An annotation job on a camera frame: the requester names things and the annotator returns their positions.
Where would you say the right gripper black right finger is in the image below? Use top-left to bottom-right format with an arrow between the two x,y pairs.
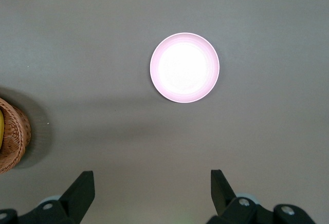
205,169 -> 318,224

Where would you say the pink plate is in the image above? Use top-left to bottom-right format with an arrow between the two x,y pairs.
150,32 -> 221,104

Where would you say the yellow banana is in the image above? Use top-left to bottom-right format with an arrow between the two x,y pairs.
0,109 -> 4,153

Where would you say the woven wicker basket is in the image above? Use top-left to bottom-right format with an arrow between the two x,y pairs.
0,96 -> 32,175

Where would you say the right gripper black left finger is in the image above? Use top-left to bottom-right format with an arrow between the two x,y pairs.
0,170 -> 96,224

